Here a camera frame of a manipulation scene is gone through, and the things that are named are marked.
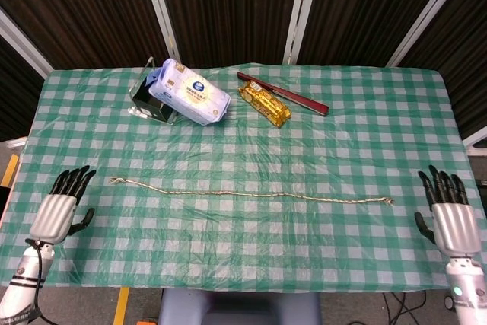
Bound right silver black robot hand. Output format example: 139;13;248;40
414;165;481;258

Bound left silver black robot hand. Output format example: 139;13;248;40
29;165;97;245

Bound beige braided rope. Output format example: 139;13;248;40
109;176;395;205

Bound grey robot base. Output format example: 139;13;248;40
158;288;323;325

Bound yellow floor tape strip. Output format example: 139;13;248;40
2;153;20;186
113;287;131;325

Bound black open box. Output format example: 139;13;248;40
131;75;180;125

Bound green white checkered tablecloth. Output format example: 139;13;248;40
0;62;487;290

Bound blue white tissue pack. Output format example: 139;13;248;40
148;58;232;126

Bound dark red folded fan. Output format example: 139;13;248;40
237;72;330;116

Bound gold foil snack package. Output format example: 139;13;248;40
237;80;292;128

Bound black floor cables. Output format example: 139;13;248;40
382;289;428;325

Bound metal wire stand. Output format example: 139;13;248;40
128;56;155;117

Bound white frame post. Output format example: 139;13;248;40
138;0;182;62
386;0;479;67
283;0;324;65
0;8;53;77

